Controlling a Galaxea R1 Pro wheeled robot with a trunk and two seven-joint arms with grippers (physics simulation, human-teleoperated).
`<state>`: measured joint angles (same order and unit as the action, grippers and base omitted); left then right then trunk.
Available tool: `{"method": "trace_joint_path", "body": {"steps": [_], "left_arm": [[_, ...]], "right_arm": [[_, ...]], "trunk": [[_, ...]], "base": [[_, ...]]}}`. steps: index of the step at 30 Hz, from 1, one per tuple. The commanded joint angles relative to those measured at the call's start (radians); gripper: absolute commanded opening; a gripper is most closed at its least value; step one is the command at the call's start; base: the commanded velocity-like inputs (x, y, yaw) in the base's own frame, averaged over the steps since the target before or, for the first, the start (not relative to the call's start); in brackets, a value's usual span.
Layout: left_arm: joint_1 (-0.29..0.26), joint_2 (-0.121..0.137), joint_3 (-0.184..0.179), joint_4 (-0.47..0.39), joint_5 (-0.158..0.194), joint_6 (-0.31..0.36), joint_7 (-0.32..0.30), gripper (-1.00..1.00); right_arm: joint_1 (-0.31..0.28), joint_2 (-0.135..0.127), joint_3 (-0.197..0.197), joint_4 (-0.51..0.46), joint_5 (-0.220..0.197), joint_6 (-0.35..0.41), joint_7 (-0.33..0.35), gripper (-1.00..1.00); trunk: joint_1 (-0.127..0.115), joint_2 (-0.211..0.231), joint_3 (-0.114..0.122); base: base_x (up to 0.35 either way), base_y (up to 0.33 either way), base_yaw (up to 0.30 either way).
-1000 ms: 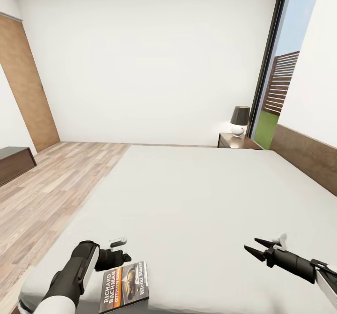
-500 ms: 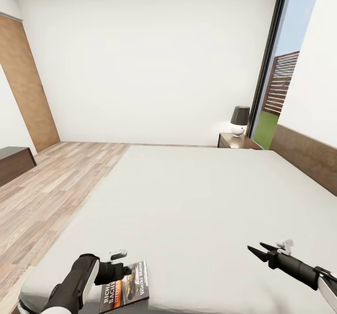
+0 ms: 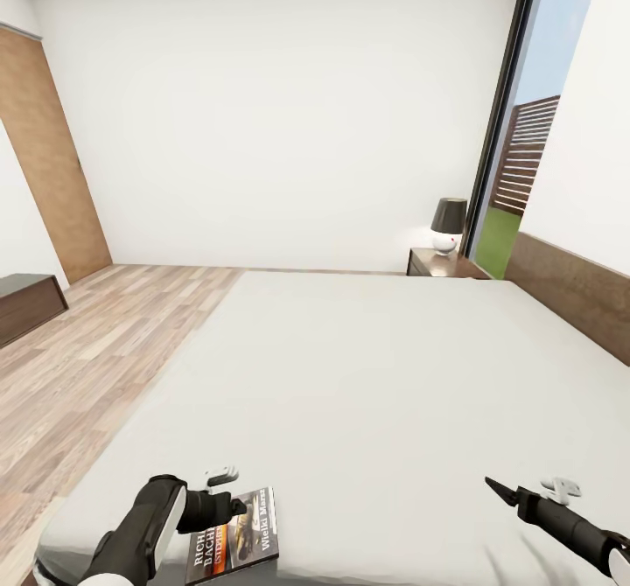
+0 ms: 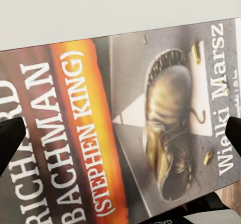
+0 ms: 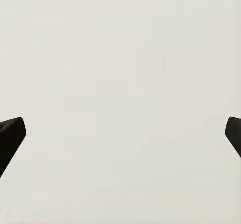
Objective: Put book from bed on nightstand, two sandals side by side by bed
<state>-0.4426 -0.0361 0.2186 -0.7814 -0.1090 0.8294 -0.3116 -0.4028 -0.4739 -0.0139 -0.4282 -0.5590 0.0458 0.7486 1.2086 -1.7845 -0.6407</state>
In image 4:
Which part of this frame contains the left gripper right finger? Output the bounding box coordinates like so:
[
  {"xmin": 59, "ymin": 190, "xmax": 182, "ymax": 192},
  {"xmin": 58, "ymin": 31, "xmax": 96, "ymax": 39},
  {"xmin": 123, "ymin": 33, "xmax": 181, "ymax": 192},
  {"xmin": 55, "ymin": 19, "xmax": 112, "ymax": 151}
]
[{"xmin": 225, "ymin": 116, "xmax": 241, "ymax": 157}]

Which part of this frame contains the hardback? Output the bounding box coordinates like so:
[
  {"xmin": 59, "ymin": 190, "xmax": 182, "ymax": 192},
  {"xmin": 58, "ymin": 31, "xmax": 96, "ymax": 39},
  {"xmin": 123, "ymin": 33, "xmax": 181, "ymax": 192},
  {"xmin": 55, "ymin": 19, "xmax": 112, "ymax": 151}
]
[{"xmin": 0, "ymin": 17, "xmax": 241, "ymax": 224}]

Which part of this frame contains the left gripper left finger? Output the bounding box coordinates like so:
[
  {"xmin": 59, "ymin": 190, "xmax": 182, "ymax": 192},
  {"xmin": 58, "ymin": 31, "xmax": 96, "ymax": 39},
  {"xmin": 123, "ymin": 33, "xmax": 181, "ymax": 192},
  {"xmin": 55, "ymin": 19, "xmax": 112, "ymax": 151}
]
[{"xmin": 0, "ymin": 117, "xmax": 26, "ymax": 176}]

